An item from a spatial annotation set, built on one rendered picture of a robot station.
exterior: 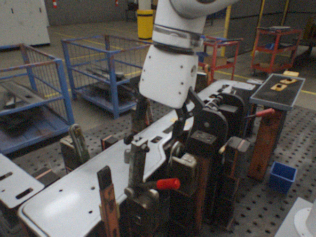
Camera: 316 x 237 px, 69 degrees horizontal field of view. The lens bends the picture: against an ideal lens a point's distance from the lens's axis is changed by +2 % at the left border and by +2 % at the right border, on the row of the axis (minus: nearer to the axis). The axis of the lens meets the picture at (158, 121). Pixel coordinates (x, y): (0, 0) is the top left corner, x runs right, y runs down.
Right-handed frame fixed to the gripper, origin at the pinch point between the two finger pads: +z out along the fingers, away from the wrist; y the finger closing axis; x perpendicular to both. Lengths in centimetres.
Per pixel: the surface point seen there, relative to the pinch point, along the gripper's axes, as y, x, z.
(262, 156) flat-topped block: -20, -69, 28
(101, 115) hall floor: 191, -184, 119
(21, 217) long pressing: 24.9, 15.3, 32.8
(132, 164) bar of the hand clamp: 3.7, 1.1, 11.9
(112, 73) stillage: 162, -165, 47
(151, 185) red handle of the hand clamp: -1.5, -0.5, 15.9
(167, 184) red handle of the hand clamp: -5.7, 0.4, 12.2
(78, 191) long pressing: 19.6, 2.1, 29.5
